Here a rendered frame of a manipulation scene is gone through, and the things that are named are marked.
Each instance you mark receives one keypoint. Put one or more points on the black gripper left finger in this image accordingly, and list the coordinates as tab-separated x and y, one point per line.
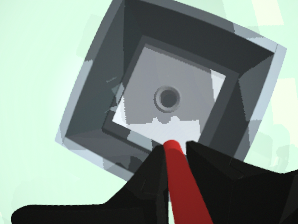
143	200

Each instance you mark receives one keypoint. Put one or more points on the red peg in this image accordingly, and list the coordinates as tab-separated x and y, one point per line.
188	206

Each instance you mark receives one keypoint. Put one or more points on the grey square plate with hole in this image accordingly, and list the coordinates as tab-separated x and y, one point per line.
158	73

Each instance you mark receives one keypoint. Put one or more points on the grey open box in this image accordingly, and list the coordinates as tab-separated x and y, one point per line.
250	62

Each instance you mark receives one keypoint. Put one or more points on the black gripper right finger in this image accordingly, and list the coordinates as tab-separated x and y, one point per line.
239	193

